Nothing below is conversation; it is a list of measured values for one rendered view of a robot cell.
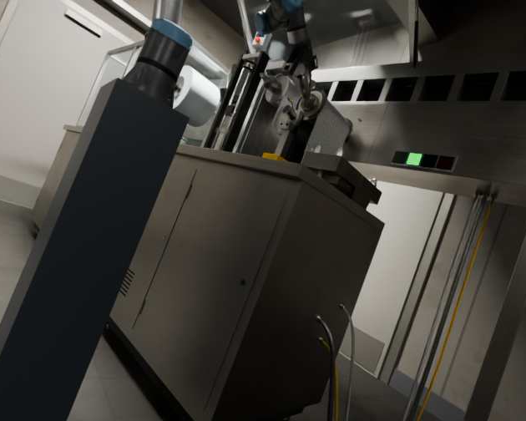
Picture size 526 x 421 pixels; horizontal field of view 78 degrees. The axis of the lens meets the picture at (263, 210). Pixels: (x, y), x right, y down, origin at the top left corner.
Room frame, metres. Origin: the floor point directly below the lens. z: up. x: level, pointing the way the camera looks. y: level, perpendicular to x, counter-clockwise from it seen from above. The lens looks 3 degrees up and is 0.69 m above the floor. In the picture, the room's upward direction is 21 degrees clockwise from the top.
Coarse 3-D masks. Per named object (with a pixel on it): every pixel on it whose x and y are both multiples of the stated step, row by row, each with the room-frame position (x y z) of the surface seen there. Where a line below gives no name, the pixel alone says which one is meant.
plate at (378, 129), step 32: (384, 128) 1.45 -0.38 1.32; (416, 128) 1.35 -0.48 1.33; (448, 128) 1.27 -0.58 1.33; (480, 128) 1.19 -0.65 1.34; (512, 128) 1.13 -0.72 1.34; (352, 160) 1.52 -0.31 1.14; (384, 160) 1.41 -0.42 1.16; (480, 160) 1.17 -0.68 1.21; (512, 160) 1.10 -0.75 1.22; (448, 192) 1.43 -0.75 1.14; (512, 192) 1.16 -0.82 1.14
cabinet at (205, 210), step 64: (192, 192) 1.27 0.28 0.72; (256, 192) 1.03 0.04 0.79; (320, 192) 1.00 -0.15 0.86; (192, 256) 1.16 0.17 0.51; (256, 256) 0.97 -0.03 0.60; (320, 256) 1.09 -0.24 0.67; (128, 320) 1.32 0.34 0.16; (192, 320) 1.08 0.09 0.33; (256, 320) 0.95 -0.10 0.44; (192, 384) 1.00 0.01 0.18; (256, 384) 1.03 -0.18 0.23; (320, 384) 1.34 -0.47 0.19
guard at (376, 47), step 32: (256, 0) 1.87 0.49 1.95; (320, 0) 1.61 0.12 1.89; (352, 0) 1.50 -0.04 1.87; (384, 0) 1.41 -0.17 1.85; (256, 32) 2.01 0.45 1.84; (320, 32) 1.71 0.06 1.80; (352, 32) 1.59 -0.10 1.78; (384, 32) 1.48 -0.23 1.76; (320, 64) 1.82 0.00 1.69; (352, 64) 1.68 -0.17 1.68
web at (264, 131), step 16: (288, 80) 1.47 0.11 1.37; (288, 96) 1.48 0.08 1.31; (256, 112) 1.56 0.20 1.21; (272, 112) 1.63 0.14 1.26; (336, 112) 1.38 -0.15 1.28; (256, 128) 1.59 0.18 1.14; (272, 128) 1.66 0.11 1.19; (304, 128) 1.43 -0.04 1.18; (256, 144) 1.62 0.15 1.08; (272, 144) 1.69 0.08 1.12
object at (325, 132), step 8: (320, 120) 1.31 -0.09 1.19; (328, 120) 1.35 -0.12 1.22; (320, 128) 1.32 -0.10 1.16; (328, 128) 1.36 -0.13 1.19; (336, 128) 1.40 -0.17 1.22; (312, 136) 1.30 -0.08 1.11; (320, 136) 1.34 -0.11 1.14; (328, 136) 1.38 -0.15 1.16; (336, 136) 1.42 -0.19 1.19; (344, 136) 1.46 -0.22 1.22; (312, 144) 1.32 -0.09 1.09; (320, 144) 1.35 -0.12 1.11; (328, 144) 1.39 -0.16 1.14; (336, 144) 1.43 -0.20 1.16; (304, 152) 1.30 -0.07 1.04; (328, 152) 1.40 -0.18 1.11
